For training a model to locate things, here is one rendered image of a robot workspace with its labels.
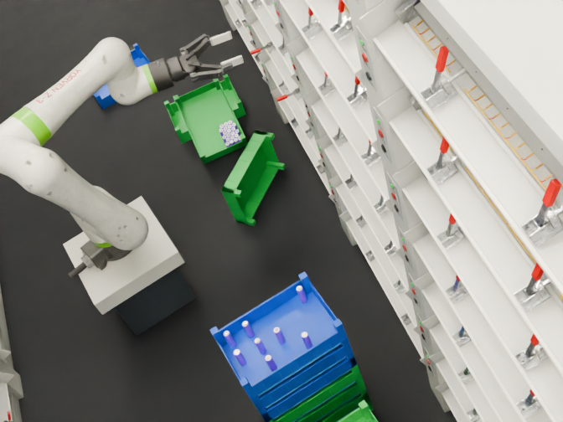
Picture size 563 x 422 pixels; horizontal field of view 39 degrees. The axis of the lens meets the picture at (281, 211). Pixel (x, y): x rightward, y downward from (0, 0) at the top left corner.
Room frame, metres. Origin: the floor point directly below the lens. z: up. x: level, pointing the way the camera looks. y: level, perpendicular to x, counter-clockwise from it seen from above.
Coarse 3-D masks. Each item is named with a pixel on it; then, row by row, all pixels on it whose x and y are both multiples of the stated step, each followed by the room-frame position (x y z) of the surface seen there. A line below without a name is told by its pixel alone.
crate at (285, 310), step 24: (288, 288) 1.22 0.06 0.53; (312, 288) 1.20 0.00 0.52; (264, 312) 1.20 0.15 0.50; (288, 312) 1.18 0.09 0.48; (312, 312) 1.15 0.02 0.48; (216, 336) 1.16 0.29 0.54; (240, 336) 1.17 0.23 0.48; (264, 336) 1.14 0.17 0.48; (288, 336) 1.11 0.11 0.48; (312, 336) 1.08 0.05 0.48; (336, 336) 1.03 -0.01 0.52; (264, 360) 1.07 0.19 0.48; (288, 360) 1.04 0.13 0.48; (264, 384) 0.99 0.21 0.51
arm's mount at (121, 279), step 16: (144, 208) 1.88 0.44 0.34; (160, 224) 1.78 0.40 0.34; (80, 240) 1.85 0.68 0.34; (160, 240) 1.71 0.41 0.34; (80, 256) 1.78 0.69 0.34; (128, 256) 1.70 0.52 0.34; (144, 256) 1.67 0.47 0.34; (160, 256) 1.65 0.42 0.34; (176, 256) 1.64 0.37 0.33; (80, 272) 1.72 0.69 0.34; (96, 272) 1.69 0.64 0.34; (112, 272) 1.66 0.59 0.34; (128, 272) 1.64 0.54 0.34; (144, 272) 1.61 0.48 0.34; (160, 272) 1.62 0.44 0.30; (96, 288) 1.62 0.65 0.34; (112, 288) 1.60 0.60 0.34; (128, 288) 1.59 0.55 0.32; (96, 304) 1.57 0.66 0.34; (112, 304) 1.57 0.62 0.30
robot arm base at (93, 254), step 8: (80, 248) 1.76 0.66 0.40; (88, 248) 1.75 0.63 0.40; (96, 248) 1.74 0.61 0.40; (104, 248) 1.73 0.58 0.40; (112, 248) 1.72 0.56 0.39; (88, 256) 1.72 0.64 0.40; (96, 256) 1.71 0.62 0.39; (104, 256) 1.72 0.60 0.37; (112, 256) 1.72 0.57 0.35; (120, 256) 1.70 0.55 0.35; (80, 264) 1.71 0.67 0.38; (88, 264) 1.70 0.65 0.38; (96, 264) 1.70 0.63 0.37; (104, 264) 1.69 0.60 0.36; (72, 272) 1.69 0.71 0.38
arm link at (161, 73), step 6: (156, 60) 2.00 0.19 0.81; (162, 60) 1.99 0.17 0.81; (150, 66) 1.98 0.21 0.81; (156, 66) 1.97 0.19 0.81; (162, 66) 1.96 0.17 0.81; (168, 66) 1.97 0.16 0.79; (150, 72) 1.96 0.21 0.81; (156, 72) 1.95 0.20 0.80; (162, 72) 1.95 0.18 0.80; (168, 72) 1.95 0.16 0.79; (156, 78) 1.94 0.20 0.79; (162, 78) 1.94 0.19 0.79; (168, 78) 1.94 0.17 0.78; (156, 84) 1.94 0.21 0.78; (162, 84) 1.94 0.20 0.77; (168, 84) 1.94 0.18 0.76
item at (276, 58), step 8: (248, 16) 2.34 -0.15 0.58; (256, 24) 2.32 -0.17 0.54; (256, 32) 2.29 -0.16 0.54; (264, 32) 2.26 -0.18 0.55; (264, 40) 2.23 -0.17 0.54; (272, 56) 2.13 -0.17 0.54; (280, 56) 2.11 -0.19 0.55; (280, 64) 2.07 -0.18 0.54; (280, 72) 2.04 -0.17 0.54; (288, 72) 2.02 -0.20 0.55; (288, 80) 1.99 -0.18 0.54; (288, 88) 1.96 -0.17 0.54; (296, 88) 1.94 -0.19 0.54; (304, 112) 1.82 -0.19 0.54
